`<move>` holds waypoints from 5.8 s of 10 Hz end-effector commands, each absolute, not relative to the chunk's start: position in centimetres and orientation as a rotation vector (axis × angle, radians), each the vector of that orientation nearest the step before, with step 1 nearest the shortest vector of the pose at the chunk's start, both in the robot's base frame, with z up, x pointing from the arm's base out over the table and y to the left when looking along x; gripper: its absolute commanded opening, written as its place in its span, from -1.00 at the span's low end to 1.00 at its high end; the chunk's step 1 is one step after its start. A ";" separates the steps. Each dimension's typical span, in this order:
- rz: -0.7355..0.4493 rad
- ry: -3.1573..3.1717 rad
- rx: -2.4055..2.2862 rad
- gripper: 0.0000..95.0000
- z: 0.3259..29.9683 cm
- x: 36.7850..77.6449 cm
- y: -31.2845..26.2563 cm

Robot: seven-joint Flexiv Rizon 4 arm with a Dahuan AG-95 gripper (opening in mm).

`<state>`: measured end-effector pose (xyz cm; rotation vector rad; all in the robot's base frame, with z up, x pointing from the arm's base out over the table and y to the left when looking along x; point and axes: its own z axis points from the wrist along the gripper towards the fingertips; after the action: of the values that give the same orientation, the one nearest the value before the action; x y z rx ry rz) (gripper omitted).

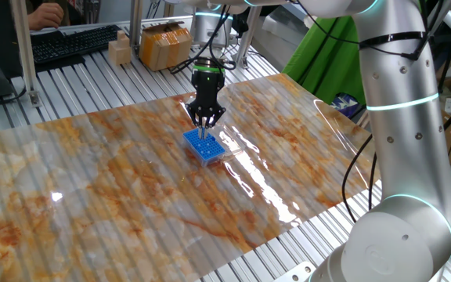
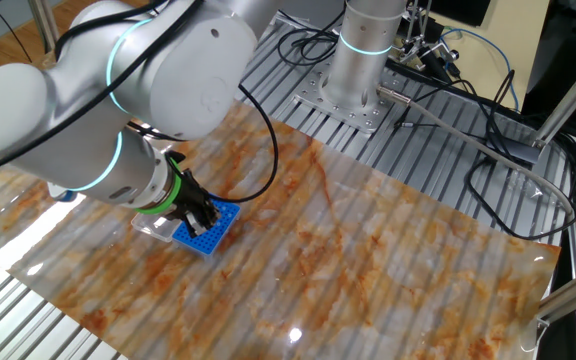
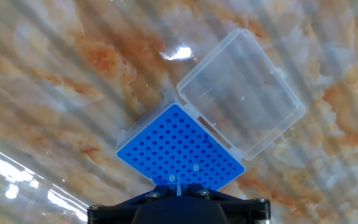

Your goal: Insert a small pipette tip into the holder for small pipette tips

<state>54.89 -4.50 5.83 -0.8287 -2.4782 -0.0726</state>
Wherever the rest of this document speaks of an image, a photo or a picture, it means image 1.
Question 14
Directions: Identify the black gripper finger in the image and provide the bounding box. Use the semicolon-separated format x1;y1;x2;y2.
204;102;227;140
185;99;204;140

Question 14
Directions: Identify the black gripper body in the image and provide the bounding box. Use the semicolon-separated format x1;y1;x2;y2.
191;71;227;110

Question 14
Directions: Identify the blue pipette tip holder box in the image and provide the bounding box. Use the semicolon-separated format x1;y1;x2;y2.
181;120;247;168

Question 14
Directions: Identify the person's bare hand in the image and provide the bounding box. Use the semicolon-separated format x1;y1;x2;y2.
27;2;65;31

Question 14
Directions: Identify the taped cardboard box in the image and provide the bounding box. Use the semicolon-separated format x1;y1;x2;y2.
138;21;193;73

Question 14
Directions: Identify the wooden block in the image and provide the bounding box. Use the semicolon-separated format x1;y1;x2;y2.
107;30;133;67

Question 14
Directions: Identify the orange marble pattern mat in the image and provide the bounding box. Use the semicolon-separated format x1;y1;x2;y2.
0;73;402;282

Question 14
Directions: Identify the green cloth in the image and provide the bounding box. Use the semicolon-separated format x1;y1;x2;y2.
282;14;367;107

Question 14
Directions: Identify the blue patterned bag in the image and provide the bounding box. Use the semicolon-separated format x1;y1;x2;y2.
330;92;367;118

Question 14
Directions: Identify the black computer keyboard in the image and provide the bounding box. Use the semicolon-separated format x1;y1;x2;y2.
31;23;123;66

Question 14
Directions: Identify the person's dark torso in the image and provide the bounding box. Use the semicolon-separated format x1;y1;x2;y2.
25;0;72;16

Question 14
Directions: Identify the green flange ring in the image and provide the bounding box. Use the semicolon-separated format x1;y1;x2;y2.
192;63;226;75

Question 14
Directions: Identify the black camera cable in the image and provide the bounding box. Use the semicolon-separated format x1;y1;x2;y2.
231;0;446;62

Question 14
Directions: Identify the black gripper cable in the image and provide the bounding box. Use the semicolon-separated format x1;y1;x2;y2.
169;3;379;224

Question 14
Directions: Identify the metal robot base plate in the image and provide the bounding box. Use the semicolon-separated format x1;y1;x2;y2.
274;261;317;282

